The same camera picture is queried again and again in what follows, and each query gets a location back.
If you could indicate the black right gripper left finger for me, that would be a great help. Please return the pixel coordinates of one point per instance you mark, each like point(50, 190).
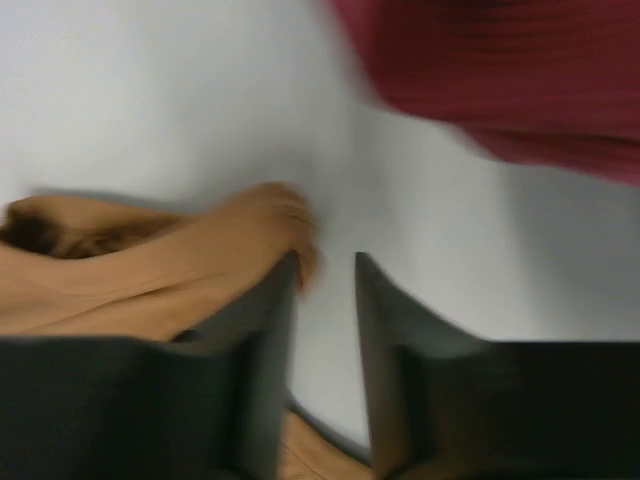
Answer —
point(208, 404)

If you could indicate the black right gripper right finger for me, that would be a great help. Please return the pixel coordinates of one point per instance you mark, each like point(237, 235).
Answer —
point(443, 403)

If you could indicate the tan ribbed tank top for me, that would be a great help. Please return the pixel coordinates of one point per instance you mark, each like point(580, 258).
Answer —
point(74, 266)

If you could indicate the pink garment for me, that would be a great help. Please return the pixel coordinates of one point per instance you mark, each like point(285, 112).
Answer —
point(534, 82)

